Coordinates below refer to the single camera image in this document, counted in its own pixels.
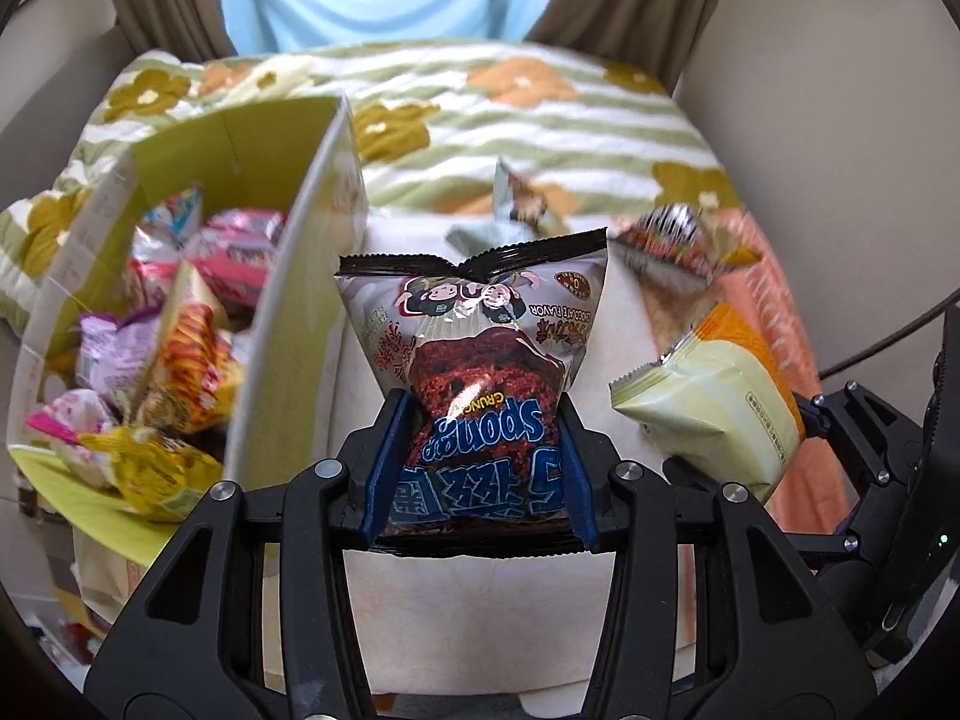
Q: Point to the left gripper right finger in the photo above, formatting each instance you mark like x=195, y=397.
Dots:
x=712, y=613

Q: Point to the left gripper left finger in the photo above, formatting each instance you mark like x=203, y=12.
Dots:
x=246, y=612

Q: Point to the cream orange snack bag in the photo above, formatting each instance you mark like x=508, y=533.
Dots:
x=717, y=400

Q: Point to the brown sponge cake bag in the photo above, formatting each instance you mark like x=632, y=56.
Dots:
x=487, y=347

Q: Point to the pink white snack bag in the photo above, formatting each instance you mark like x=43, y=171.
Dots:
x=235, y=252

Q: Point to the pink striped snack bag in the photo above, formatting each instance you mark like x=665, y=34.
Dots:
x=62, y=421

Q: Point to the purple snack bag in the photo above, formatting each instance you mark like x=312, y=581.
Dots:
x=114, y=354

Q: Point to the white blue snack bag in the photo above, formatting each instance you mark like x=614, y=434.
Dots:
x=163, y=232

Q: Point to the yellow snack bag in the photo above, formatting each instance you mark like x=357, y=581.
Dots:
x=160, y=477

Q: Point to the green cardboard box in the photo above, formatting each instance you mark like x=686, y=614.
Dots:
x=295, y=156

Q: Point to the orange patterned snack bag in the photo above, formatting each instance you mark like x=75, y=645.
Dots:
x=194, y=377

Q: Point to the crumpled yellow red bag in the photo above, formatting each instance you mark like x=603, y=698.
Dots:
x=680, y=246

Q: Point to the grey white snack bag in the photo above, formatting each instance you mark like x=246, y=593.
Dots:
x=519, y=213

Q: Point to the floral striped blanket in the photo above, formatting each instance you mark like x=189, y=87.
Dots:
x=430, y=118

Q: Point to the right brown curtain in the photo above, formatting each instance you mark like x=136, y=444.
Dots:
x=656, y=36

